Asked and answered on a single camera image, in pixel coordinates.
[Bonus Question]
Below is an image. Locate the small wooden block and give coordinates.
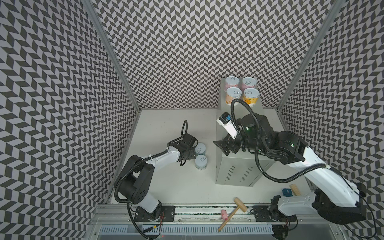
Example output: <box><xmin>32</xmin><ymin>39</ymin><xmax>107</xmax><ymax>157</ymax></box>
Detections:
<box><xmin>290</xmin><ymin>184</ymin><xmax>302</xmax><ymax>196</ymax></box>

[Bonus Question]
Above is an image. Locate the can teal label back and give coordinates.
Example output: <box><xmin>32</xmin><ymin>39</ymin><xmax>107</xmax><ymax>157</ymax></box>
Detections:
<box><xmin>195</xmin><ymin>142</ymin><xmax>207</xmax><ymax>155</ymax></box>

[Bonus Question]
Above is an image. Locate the aluminium rail frame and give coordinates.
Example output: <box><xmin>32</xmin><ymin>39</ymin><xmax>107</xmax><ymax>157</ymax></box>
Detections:
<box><xmin>83</xmin><ymin>204</ymin><xmax>348</xmax><ymax>240</ymax></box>

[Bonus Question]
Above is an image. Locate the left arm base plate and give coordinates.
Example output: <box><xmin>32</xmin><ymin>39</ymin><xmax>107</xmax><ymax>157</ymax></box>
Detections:
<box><xmin>134</xmin><ymin>206</ymin><xmax>176</xmax><ymax>222</ymax></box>

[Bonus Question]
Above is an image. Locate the pink label can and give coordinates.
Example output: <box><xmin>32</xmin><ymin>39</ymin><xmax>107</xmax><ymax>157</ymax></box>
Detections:
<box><xmin>225</xmin><ymin>76</ymin><xmax>240</xmax><ymax>90</ymax></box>
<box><xmin>241</xmin><ymin>77</ymin><xmax>257</xmax><ymax>90</ymax></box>

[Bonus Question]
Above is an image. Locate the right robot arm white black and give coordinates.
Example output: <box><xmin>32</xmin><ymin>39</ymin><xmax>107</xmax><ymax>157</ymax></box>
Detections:
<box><xmin>214</xmin><ymin>99</ymin><xmax>374</xmax><ymax>231</ymax></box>

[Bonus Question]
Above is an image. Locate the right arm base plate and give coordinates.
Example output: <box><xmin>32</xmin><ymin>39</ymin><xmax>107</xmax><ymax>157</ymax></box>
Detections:
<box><xmin>250</xmin><ymin>205</ymin><xmax>297</xmax><ymax>223</ymax></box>

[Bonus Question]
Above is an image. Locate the grey metal cabinet box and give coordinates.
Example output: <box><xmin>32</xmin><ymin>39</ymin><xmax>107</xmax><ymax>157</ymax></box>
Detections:
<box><xmin>215</xmin><ymin>78</ymin><xmax>278</xmax><ymax>187</ymax></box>

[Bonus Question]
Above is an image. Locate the can teal label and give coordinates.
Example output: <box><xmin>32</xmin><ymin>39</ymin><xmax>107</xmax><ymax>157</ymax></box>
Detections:
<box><xmin>195</xmin><ymin>155</ymin><xmax>208</xmax><ymax>171</ymax></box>
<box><xmin>195</xmin><ymin>142</ymin><xmax>207</xmax><ymax>155</ymax></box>

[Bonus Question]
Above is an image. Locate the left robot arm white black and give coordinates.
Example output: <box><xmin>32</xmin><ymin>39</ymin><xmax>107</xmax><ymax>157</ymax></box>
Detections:
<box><xmin>114</xmin><ymin>120</ymin><xmax>199</xmax><ymax>240</ymax></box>

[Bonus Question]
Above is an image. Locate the orange label can front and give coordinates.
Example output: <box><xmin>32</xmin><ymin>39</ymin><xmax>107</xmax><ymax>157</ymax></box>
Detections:
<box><xmin>243</xmin><ymin>88</ymin><xmax>260</xmax><ymax>107</ymax></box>

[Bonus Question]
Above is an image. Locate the small blue box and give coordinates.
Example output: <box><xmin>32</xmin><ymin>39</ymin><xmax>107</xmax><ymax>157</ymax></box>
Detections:
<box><xmin>282</xmin><ymin>188</ymin><xmax>293</xmax><ymax>197</ymax></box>

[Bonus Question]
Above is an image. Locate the wooden mallet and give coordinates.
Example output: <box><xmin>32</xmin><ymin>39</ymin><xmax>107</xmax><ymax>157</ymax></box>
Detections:
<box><xmin>218</xmin><ymin>198</ymin><xmax>248</xmax><ymax>232</ymax></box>

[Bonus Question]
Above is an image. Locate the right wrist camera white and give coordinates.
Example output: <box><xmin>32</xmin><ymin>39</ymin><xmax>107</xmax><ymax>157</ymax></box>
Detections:
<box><xmin>217</xmin><ymin>112</ymin><xmax>238</xmax><ymax>140</ymax></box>

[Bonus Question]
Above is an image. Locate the small pink toy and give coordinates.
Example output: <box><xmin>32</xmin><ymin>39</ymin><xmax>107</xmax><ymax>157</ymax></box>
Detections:
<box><xmin>221</xmin><ymin>209</ymin><xmax>229</xmax><ymax>221</ymax></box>

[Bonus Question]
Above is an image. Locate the white vent grille strip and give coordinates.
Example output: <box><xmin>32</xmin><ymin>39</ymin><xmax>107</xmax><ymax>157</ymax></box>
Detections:
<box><xmin>100</xmin><ymin>225</ymin><xmax>274</xmax><ymax>236</ymax></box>

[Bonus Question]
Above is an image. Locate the can teal label right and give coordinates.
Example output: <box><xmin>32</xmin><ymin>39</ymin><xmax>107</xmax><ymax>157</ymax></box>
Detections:
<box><xmin>195</xmin><ymin>155</ymin><xmax>208</xmax><ymax>171</ymax></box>

